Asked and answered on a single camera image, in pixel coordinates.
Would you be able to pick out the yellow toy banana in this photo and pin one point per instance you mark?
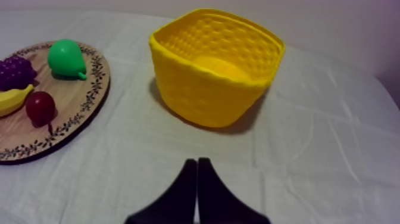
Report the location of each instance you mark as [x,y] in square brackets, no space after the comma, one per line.
[11,100]

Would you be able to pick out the small red fruit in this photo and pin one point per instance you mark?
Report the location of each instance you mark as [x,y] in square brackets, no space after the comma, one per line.
[40,108]

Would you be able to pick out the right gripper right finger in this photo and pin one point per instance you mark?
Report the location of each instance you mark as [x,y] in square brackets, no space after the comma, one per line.
[215,200]

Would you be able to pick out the round wooden board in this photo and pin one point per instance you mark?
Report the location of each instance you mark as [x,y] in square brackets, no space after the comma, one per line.
[72,97]

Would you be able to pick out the yellow plastic basket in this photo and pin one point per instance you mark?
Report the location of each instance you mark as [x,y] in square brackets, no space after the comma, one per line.
[203,94]

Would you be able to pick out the purple toy grapes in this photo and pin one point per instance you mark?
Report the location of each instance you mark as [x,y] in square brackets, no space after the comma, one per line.
[14,73]

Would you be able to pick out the green toy pear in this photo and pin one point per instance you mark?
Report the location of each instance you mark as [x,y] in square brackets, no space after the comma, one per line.
[65,59]

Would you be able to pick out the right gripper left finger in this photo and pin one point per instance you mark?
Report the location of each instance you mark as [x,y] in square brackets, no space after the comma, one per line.
[179,200]

